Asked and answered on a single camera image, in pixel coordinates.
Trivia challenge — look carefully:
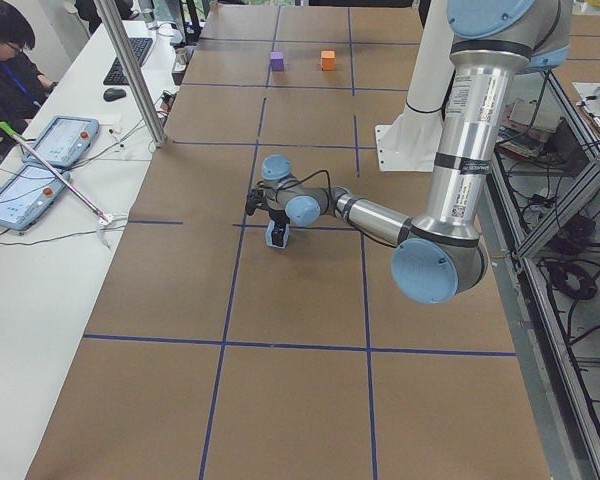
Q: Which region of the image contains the metal rod with green tip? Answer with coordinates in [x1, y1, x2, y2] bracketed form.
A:
[0, 121, 114, 226]

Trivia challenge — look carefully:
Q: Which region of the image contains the teach pendant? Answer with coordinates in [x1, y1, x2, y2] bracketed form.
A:
[0, 164, 66, 231]
[31, 115, 100, 170]

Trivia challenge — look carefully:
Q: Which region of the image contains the black keyboard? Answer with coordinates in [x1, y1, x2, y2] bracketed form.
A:
[102, 37, 154, 86]

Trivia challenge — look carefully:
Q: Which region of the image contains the seated person in black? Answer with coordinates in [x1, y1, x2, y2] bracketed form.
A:
[0, 0, 55, 156]

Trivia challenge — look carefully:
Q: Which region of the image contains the orange foam block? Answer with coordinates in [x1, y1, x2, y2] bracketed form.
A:
[320, 50, 336, 71]

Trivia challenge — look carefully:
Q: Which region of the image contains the black camera cable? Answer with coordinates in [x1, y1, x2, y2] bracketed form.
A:
[257, 169, 332, 197]

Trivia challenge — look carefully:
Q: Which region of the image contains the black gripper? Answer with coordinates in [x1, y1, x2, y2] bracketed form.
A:
[267, 207, 290, 247]

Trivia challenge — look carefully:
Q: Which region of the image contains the black computer mouse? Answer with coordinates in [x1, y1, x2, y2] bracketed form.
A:
[103, 87, 127, 103]

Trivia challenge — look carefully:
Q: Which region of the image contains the aluminium frame post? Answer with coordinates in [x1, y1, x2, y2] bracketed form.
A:
[94, 0, 167, 148]

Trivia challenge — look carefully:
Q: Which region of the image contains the light blue foam block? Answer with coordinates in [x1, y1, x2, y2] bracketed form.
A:
[265, 220, 289, 249]

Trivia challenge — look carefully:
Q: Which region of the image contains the upper teach pendant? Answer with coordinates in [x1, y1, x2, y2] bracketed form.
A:
[31, 115, 100, 170]

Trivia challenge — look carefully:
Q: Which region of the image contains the lower teach pendant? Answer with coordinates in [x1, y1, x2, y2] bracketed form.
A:
[0, 164, 66, 231]

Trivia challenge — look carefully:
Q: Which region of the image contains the purple foam block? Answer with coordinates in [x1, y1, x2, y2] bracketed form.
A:
[270, 51, 285, 72]

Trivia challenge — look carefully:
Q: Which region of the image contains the steel cup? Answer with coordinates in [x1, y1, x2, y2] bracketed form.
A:
[174, 47, 188, 66]

